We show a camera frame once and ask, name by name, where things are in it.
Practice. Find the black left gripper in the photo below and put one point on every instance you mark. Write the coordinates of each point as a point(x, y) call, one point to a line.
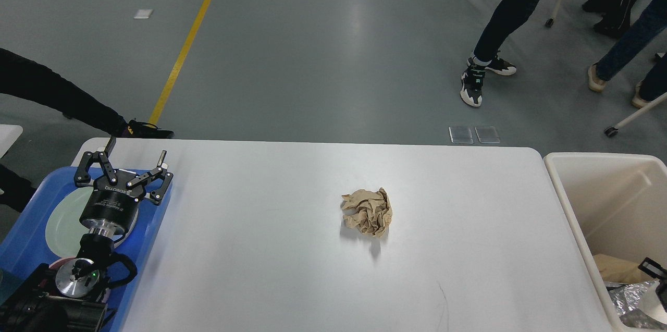
point(111, 207)

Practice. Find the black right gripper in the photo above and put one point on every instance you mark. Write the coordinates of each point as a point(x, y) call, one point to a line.
point(656, 271)

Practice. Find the brown paper bag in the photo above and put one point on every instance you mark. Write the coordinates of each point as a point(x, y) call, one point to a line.
point(613, 269)

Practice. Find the green plate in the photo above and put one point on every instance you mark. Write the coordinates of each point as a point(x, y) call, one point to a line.
point(63, 230)

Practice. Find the pink mug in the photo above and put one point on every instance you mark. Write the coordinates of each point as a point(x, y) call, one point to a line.
point(60, 262)

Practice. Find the brown paper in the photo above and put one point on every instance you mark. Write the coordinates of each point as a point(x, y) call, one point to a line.
point(369, 212)

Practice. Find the white paper cup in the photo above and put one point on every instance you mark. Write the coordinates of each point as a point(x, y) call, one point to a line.
point(651, 305)

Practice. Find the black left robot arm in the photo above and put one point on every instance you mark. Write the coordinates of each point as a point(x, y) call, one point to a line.
point(75, 297)

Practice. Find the pink plate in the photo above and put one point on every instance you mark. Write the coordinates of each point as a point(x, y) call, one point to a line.
point(119, 239)

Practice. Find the beige plastic bin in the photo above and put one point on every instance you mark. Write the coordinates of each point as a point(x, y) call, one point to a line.
point(615, 205)

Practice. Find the blue plastic tray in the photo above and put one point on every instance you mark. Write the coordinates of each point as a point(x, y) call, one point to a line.
point(25, 246)

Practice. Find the seated person in black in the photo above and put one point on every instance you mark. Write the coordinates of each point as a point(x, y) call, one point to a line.
point(29, 80)

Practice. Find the white paper on floor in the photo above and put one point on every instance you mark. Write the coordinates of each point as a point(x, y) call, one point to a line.
point(143, 14)

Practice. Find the floor socket plate right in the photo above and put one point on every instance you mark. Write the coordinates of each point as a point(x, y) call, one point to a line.
point(487, 135)

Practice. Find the floor socket plate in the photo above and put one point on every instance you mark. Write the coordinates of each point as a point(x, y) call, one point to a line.
point(461, 135)
point(487, 135)

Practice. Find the floor socket plate left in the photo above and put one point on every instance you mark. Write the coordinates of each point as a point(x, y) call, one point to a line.
point(461, 135)

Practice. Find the person in blue jeans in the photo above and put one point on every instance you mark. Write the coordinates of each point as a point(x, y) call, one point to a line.
point(651, 23)

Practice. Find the walking person black trousers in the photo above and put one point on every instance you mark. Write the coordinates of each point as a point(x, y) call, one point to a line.
point(508, 16)

